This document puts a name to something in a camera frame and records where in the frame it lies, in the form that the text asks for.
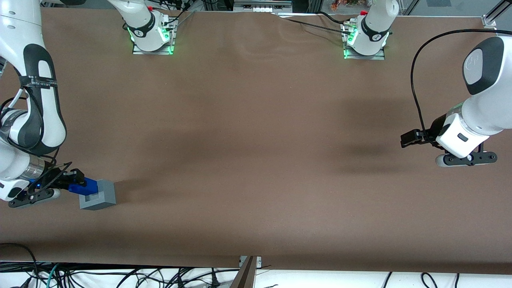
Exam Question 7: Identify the white power strip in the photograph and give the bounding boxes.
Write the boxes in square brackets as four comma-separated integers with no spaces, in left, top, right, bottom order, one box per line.
[234,2,292,13]

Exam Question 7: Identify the brown table cover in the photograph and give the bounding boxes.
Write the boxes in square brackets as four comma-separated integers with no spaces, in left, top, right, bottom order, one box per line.
[0,7,512,275]

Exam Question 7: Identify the aluminium profile beam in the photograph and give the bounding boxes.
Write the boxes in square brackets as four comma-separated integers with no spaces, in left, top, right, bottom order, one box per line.
[230,256,262,288]

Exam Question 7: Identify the teal cable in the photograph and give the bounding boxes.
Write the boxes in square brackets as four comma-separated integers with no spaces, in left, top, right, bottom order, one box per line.
[45,262,61,288]

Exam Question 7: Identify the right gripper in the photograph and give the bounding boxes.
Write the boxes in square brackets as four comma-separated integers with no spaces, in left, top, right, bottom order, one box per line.
[0,168,86,200]

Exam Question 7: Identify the black base connector cables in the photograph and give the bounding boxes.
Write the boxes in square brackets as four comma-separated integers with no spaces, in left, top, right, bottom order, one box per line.
[160,0,196,29]

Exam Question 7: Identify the blue plastic part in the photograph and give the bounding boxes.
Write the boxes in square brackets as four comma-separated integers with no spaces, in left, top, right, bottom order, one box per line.
[68,177,99,196]

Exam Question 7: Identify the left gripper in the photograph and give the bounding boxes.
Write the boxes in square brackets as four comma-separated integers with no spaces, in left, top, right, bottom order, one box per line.
[401,113,489,159]

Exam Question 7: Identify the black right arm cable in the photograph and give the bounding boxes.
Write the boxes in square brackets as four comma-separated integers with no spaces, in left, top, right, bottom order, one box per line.
[0,86,60,168]

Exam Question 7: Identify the gray cube base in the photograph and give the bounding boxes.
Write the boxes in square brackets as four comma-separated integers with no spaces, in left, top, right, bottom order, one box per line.
[79,179,116,211]

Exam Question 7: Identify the black floor cable bundle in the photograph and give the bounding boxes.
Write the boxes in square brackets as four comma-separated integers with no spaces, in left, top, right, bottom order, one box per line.
[60,266,240,288]

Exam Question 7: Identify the black cable to arm base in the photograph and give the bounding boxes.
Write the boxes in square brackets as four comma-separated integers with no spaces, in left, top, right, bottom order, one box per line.
[274,14,352,36]
[318,11,352,27]

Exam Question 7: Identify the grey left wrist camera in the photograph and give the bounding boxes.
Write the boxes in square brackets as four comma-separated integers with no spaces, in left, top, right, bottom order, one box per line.
[435,151,498,168]

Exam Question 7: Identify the black looped floor cable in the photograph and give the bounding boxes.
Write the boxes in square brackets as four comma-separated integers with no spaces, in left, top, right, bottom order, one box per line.
[0,242,40,288]

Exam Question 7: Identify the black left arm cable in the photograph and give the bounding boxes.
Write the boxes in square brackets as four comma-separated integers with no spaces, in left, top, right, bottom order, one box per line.
[410,28,512,145]

